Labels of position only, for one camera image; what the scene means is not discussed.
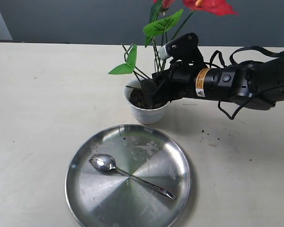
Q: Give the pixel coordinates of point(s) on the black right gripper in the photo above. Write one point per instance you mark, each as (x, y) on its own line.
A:
(181, 81)

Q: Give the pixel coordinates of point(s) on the artificial red anthurium plant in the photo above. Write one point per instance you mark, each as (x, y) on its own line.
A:
(159, 25)

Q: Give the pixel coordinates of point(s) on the stainless steel spoon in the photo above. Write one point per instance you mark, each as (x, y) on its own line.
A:
(105, 162)

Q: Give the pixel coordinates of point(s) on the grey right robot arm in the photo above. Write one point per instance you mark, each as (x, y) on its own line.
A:
(251, 84)

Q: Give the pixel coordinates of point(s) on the small white flower pot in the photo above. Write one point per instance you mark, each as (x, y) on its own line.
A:
(144, 116)

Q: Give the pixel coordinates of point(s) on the round stainless steel plate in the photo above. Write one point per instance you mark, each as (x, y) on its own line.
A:
(110, 199)

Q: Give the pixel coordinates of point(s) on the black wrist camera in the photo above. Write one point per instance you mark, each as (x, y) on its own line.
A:
(184, 48)

